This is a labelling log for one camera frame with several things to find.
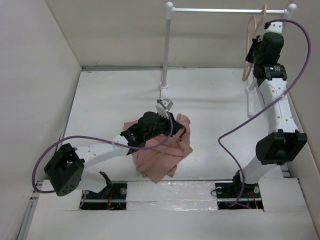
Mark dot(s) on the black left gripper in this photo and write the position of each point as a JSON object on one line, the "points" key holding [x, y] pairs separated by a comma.
{"points": [[167, 122]]}

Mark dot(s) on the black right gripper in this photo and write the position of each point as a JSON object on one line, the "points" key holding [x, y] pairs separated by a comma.
{"points": [[250, 57]]}

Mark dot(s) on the beige wooden hanger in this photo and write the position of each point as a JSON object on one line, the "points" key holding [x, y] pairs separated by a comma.
{"points": [[252, 28]]}

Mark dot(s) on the pink t shirt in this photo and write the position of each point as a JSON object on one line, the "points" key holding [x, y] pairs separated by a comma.
{"points": [[163, 161]]}

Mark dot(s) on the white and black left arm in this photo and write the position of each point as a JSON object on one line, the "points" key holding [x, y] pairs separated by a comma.
{"points": [[66, 169]]}

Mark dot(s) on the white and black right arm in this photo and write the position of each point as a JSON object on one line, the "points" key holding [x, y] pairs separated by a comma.
{"points": [[284, 140]]}

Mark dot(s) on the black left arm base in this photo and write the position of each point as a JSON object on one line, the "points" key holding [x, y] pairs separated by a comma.
{"points": [[112, 197]]}

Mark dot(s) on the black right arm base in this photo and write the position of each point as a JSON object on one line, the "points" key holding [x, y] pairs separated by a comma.
{"points": [[230, 196]]}

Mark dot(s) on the white clothes rack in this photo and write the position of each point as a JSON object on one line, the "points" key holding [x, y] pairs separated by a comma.
{"points": [[200, 36]]}

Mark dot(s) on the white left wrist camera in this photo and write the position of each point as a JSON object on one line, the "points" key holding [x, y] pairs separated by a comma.
{"points": [[163, 106]]}

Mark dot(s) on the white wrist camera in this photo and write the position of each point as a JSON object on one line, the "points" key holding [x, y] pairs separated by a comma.
{"points": [[274, 27], [163, 106]]}

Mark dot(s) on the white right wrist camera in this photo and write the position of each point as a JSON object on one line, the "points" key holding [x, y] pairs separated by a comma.
{"points": [[274, 27]]}

